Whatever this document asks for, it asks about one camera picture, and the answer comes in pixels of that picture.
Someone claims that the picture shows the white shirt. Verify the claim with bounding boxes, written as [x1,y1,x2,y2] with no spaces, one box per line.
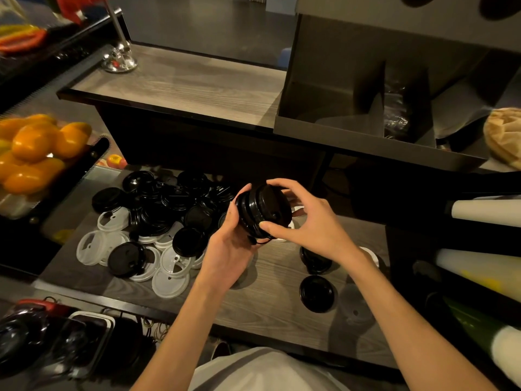
[188,347,351,391]

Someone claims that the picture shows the dark metal organizer box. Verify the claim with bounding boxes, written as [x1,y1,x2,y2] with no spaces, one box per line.
[273,0,521,174]

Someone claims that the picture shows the white paper cup stack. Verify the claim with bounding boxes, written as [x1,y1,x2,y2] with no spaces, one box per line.
[446,195,521,229]

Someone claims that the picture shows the translucent yellow print cup stack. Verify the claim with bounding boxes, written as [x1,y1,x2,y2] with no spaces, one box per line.
[433,248,521,304]

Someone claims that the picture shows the grey foil pouch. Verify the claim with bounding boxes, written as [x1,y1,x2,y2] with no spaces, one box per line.
[431,77,501,139]

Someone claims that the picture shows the pile of mixed cup lids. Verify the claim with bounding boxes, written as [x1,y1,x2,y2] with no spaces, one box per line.
[76,169,245,300]

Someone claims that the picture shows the tan crumpled paper bundle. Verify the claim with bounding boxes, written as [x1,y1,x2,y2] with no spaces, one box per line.
[483,108,521,172]

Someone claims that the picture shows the pile of oranges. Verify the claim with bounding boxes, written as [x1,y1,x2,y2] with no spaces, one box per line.
[0,113,92,196]

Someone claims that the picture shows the person's left hand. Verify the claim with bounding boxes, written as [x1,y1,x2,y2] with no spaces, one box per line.
[196,182,264,294]

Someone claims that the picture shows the red flag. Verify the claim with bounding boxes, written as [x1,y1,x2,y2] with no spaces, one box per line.
[55,0,119,25]

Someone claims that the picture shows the black left shoe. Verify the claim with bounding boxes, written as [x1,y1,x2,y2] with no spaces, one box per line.
[209,339,233,361]

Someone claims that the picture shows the person's right hand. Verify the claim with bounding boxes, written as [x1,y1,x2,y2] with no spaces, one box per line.
[258,178,370,274]

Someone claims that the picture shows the clear plastic lids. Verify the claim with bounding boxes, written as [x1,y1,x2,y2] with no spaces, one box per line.
[338,291,373,330]

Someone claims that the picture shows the person's right forearm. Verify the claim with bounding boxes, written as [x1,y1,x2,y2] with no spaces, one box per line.
[346,250,499,391]

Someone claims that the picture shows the chrome flag stand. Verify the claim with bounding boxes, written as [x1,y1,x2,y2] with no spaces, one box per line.
[100,0,138,74]

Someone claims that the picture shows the person's left forearm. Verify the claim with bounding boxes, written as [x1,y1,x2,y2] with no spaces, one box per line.
[132,280,231,391]

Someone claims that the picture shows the green sleeved white cup stack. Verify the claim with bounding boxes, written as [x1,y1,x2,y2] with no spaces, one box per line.
[443,297,521,387]

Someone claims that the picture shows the clear plastic bag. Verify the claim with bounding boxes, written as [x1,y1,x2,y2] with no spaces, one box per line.
[384,83,412,140]

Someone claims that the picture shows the stack of black lids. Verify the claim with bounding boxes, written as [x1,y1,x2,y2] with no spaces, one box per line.
[235,184,293,245]

